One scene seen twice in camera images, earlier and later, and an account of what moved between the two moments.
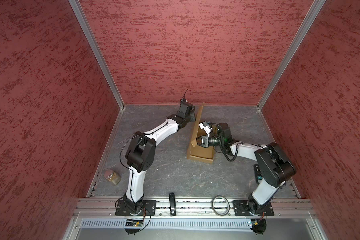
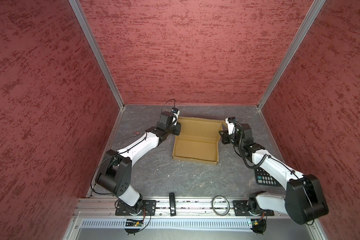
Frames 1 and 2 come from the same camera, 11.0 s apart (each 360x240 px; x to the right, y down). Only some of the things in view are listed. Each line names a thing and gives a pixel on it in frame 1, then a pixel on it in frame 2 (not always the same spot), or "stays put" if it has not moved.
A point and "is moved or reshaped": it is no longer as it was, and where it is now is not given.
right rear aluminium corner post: x=309 y=19 stays put
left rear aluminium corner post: x=98 y=50 stays put
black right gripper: x=204 y=141 → x=224 y=134
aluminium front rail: x=194 y=208 stays put
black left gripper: x=192 y=116 → x=178 y=128
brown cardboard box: x=198 y=153 is moved or reshaped
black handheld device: x=172 y=204 stays put
